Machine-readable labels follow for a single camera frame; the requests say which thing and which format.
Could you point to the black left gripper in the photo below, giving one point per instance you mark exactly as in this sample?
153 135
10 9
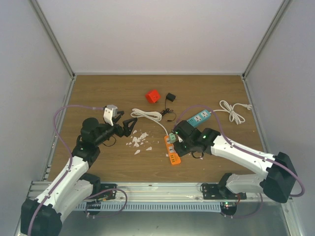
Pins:
126 131

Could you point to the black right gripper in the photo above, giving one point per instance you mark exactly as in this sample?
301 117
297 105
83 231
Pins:
180 151

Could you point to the orange power strip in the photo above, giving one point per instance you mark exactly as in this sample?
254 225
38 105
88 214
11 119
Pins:
173 156

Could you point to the green USB charger plug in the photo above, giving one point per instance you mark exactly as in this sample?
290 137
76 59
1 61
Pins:
171 138

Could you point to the red cube adapter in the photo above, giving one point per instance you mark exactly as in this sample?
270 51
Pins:
153 96

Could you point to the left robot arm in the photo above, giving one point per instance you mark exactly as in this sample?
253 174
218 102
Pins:
45 215

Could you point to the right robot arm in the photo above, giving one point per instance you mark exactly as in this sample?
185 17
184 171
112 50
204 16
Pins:
272 175

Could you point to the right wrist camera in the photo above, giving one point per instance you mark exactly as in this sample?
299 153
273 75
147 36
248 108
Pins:
179 136

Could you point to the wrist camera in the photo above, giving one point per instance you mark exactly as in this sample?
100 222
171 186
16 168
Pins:
110 111
179 136

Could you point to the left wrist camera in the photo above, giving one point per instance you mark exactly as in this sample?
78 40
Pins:
110 111

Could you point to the aluminium front rail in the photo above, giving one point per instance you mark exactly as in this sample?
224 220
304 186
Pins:
154 192

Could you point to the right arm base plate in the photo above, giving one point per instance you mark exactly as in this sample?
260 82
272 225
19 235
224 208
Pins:
211 191

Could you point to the slotted cable duct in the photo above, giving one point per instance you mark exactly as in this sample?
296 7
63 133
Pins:
153 206

